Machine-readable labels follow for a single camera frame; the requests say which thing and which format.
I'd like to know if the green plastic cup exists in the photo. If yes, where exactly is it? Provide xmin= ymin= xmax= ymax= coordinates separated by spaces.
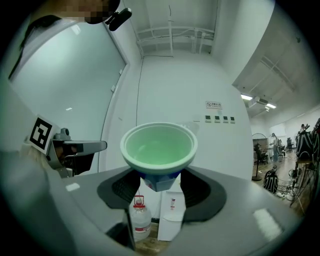
xmin=119 ymin=121 xmax=199 ymax=193

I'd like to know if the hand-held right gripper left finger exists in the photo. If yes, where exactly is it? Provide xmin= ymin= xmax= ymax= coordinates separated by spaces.
xmin=47 ymin=167 xmax=142 ymax=251

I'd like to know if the thin wall cable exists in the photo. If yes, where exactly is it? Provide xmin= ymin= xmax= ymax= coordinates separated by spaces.
xmin=135 ymin=56 xmax=144 ymax=127

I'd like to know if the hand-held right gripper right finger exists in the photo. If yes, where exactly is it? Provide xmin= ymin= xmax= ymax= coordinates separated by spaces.
xmin=179 ymin=166 xmax=301 ymax=251

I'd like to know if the clear water jug red handle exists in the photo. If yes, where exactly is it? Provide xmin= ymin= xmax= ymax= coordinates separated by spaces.
xmin=128 ymin=194 xmax=153 ymax=242

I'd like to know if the white water dispenser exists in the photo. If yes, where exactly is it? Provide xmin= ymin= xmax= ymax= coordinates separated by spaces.
xmin=157 ymin=186 xmax=187 ymax=242

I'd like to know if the black standing fan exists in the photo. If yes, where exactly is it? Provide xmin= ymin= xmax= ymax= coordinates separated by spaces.
xmin=251 ymin=133 xmax=269 ymax=182

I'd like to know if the black white striped bag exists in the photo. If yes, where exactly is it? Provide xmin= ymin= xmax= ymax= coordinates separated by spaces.
xmin=263 ymin=169 xmax=280 ymax=194
xmin=296 ymin=124 xmax=320 ymax=161

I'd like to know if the black head-mounted camera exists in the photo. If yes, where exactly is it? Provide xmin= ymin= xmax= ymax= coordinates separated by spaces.
xmin=104 ymin=7 xmax=133 ymax=32

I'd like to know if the white ceiling pipe rack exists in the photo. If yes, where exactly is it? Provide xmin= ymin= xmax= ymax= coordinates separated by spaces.
xmin=136 ymin=26 xmax=216 ymax=58

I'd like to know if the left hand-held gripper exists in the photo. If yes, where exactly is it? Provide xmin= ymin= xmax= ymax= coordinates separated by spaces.
xmin=23 ymin=114 xmax=109 ymax=179

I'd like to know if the black office chair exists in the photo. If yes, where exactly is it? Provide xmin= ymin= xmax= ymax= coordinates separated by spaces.
xmin=253 ymin=142 xmax=269 ymax=165

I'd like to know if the person's left forearm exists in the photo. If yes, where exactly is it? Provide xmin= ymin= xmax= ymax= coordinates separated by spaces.
xmin=0 ymin=143 xmax=73 ymax=256

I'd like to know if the white wall sign red symbol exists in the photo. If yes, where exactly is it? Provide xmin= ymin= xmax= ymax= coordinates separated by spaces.
xmin=205 ymin=100 xmax=223 ymax=110

